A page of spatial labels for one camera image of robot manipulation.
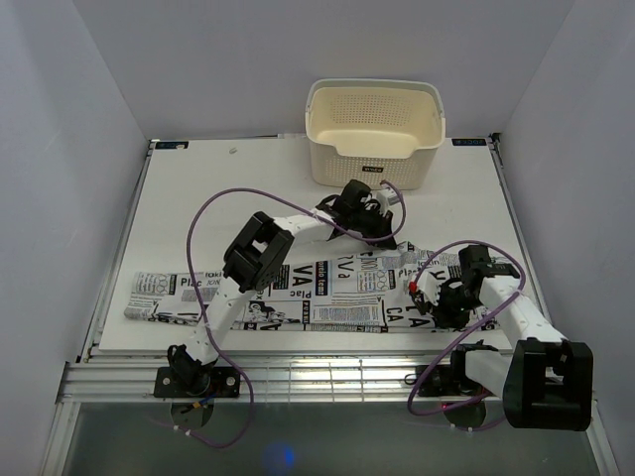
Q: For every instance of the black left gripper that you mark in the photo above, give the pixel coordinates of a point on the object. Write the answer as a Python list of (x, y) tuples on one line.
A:
[(381, 229)]

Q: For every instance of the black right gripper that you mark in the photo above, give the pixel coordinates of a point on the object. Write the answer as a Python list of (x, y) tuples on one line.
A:
[(444, 318)]

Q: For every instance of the newspaper print trousers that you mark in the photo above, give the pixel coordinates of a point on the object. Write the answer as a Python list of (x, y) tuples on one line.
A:
[(366, 292)]

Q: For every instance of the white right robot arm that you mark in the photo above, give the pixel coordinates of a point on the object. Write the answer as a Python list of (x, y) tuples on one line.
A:
[(546, 382)]

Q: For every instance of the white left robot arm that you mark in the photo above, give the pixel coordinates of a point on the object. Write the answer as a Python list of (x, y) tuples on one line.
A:
[(255, 257)]

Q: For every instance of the cream perforated plastic basket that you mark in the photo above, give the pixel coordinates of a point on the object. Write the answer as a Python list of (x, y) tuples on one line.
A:
[(373, 130)]

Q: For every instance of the blue label sticker right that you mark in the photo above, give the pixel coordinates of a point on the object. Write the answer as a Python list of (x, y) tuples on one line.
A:
[(469, 142)]

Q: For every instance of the blue label sticker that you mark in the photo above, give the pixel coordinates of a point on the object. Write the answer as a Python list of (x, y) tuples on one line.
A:
[(469, 142), (172, 145)]

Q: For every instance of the blue label sticker left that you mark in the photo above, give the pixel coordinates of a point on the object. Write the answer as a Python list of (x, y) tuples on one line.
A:
[(172, 145)]

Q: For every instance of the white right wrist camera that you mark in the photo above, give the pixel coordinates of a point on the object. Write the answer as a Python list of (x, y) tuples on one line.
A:
[(425, 291)]

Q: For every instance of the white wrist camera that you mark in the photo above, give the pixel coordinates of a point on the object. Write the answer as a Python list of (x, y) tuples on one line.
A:
[(386, 196), (425, 291)]

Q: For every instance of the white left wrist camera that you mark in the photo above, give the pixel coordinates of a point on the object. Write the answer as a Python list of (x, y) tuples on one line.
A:
[(386, 196)]

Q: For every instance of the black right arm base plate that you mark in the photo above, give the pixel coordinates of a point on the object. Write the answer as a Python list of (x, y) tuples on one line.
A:
[(445, 381)]

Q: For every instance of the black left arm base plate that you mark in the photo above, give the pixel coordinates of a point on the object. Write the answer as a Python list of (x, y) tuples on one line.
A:
[(217, 382)]

